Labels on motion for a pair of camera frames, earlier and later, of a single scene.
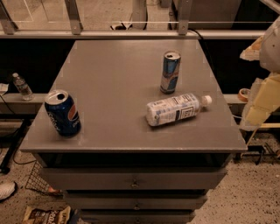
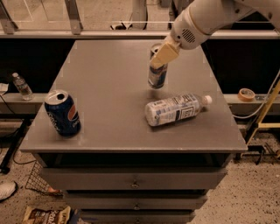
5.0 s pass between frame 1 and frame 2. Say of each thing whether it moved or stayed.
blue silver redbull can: moved
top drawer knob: stayed
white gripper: moved
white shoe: stayed
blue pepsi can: stayed
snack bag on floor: stayed
